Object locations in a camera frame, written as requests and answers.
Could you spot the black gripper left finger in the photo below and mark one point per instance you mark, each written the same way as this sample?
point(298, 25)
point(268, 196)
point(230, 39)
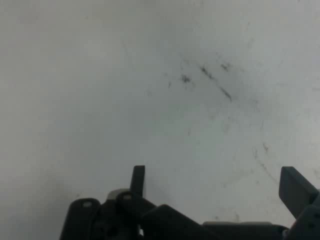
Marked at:
point(125, 207)

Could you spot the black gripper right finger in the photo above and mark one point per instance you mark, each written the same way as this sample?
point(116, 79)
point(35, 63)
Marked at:
point(297, 192)

